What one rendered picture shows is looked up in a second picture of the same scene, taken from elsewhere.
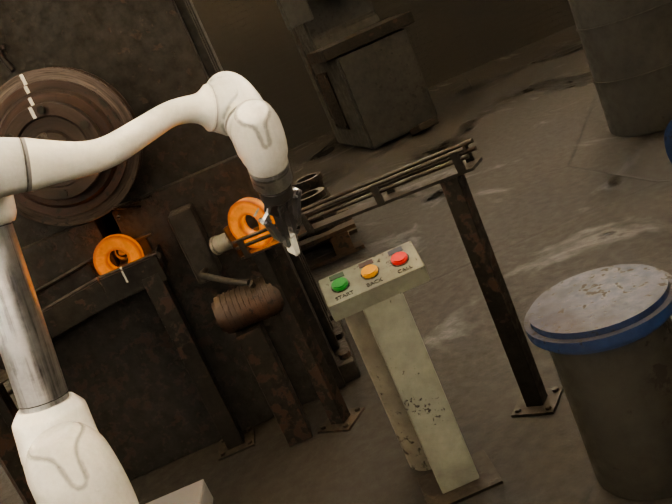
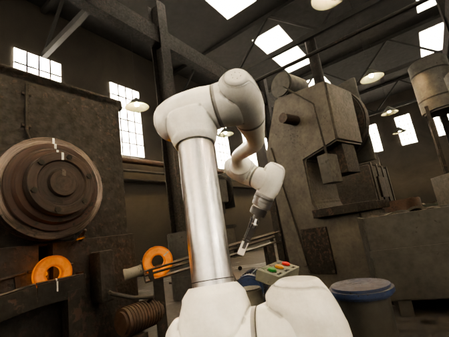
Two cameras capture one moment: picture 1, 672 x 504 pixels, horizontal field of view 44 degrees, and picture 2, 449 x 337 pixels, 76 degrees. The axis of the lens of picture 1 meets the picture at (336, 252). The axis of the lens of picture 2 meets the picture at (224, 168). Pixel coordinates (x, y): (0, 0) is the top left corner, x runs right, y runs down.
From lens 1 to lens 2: 1.73 m
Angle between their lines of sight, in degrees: 61
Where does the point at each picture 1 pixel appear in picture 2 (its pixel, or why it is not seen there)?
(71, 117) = (83, 169)
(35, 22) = (54, 126)
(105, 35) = (87, 150)
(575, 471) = not seen: outside the picture
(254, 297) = (150, 308)
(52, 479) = (335, 305)
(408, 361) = not seen: hidden behind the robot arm
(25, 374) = (224, 247)
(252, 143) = (280, 176)
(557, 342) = (374, 293)
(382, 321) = not seen: hidden behind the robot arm
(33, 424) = (235, 289)
